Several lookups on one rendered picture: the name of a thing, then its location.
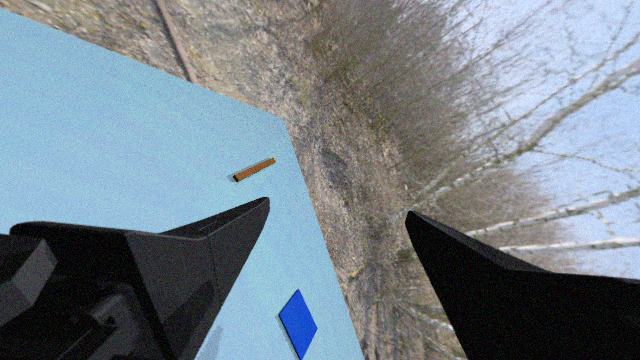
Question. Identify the brown flat bar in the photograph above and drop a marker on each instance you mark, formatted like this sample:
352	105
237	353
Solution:
253	169

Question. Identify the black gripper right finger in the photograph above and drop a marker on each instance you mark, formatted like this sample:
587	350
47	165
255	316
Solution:
505	308

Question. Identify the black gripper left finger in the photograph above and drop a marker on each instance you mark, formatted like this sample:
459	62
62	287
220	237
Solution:
180	277

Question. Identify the blue flat plate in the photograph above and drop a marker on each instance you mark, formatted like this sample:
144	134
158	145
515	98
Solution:
298	323

